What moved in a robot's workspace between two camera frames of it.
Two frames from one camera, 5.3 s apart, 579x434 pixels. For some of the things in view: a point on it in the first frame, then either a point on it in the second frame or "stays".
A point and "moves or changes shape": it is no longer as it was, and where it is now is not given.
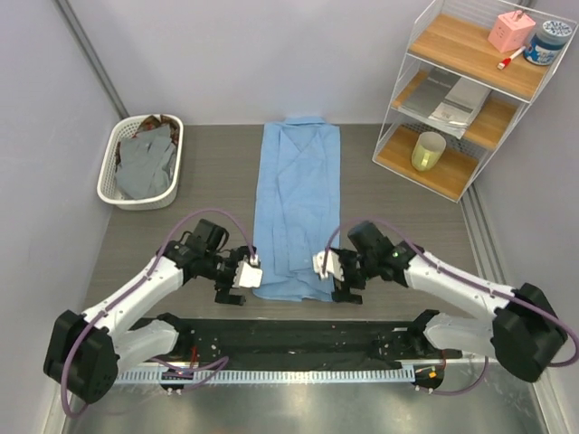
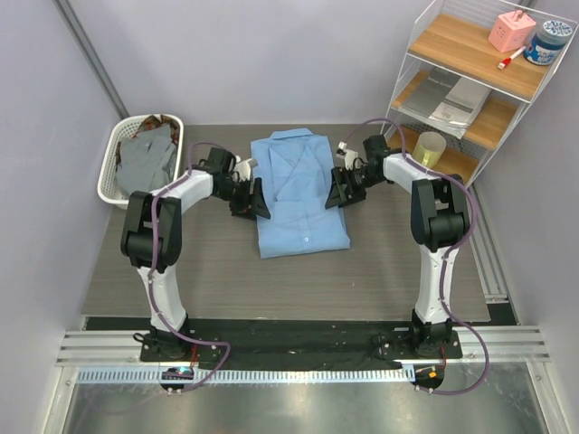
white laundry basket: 141,167 stays
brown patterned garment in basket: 157,119 stays
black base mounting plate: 223,342 stays
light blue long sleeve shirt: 298,205 moves or changes shape
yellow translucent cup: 428,151 stays
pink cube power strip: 511,32 stays
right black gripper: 342,290 -> 336,195
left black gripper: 223,287 -> 251,204
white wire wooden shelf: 471,70 stays
